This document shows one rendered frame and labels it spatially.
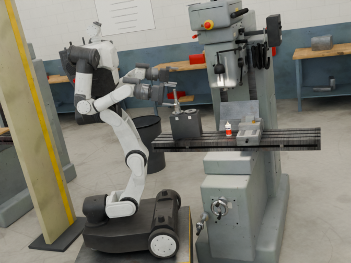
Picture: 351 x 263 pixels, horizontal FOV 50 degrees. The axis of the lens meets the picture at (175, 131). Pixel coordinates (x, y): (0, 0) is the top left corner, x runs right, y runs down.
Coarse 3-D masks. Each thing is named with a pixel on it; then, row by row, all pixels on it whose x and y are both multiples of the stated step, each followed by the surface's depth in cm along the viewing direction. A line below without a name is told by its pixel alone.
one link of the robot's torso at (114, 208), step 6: (114, 192) 267; (120, 192) 268; (108, 198) 259; (114, 198) 264; (108, 204) 252; (114, 204) 252; (120, 204) 252; (126, 204) 251; (132, 204) 252; (108, 210) 253; (114, 210) 253; (120, 210) 253; (126, 210) 253; (132, 210) 252; (108, 216) 256; (114, 216) 255; (120, 216) 255
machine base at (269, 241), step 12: (288, 180) 362; (288, 192) 358; (276, 204) 318; (264, 216) 304; (276, 216) 301; (204, 228) 301; (264, 228) 288; (276, 228) 286; (204, 240) 286; (264, 240) 275; (276, 240) 274; (204, 252) 285; (264, 252) 267; (276, 252) 269
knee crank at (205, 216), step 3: (201, 213) 262; (204, 213) 259; (207, 213) 260; (201, 216) 260; (204, 216) 259; (207, 216) 258; (204, 219) 256; (207, 219) 259; (198, 222) 250; (201, 222) 252; (198, 225) 249; (201, 225) 249; (198, 228) 247; (201, 228) 250; (198, 231) 247; (198, 234) 245
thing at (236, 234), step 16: (256, 160) 285; (208, 176) 268; (224, 176) 264; (240, 176) 260; (256, 176) 283; (208, 192) 257; (224, 192) 252; (240, 192) 248; (256, 192) 281; (208, 208) 261; (240, 208) 252; (256, 208) 279; (208, 224) 266; (224, 224) 261; (240, 224) 257; (256, 224) 277; (208, 240) 272; (224, 240) 266; (240, 240) 262; (256, 240) 275; (224, 256) 271; (240, 256) 267
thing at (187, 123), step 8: (184, 112) 293; (192, 112) 286; (176, 120) 289; (184, 120) 287; (192, 120) 286; (200, 120) 294; (176, 128) 291; (184, 128) 290; (192, 128) 288; (200, 128) 291; (176, 136) 294; (184, 136) 292; (192, 136) 291; (200, 136) 290
